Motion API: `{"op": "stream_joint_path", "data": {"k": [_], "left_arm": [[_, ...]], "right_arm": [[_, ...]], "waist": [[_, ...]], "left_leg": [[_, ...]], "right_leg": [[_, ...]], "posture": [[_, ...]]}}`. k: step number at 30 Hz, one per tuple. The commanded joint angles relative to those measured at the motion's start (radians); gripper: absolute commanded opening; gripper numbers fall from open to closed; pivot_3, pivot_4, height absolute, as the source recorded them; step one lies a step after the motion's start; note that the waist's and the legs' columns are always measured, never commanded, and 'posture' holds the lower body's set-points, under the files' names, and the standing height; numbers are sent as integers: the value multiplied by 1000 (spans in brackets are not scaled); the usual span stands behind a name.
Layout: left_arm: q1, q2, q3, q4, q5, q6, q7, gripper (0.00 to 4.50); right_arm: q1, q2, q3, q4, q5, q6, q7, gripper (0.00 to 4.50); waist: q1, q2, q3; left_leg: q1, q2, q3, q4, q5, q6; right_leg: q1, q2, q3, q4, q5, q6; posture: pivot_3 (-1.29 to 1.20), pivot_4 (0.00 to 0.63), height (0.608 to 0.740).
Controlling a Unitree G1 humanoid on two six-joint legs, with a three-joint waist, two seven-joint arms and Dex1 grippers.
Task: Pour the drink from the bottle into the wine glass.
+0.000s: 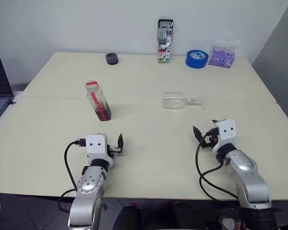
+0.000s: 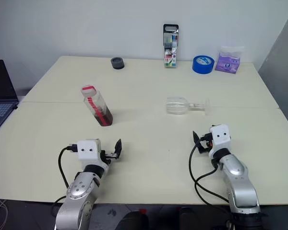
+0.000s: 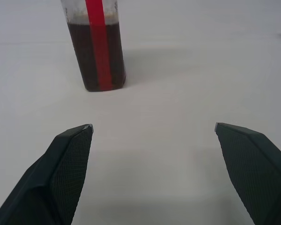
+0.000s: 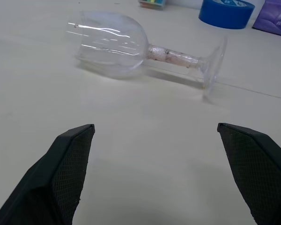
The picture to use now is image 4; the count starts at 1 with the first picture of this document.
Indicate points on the clear plastic wine glass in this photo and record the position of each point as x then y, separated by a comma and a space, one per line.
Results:
107, 47

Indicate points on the clear box of coloured chalk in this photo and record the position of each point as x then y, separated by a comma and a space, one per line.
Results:
152, 4

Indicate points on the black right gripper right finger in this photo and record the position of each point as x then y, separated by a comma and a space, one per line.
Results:
260, 173

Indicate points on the purple tissue pack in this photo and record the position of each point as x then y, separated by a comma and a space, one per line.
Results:
274, 18

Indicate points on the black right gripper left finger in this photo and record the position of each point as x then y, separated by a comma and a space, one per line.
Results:
49, 178

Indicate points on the blue tape roll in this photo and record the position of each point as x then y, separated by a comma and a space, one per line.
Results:
224, 18

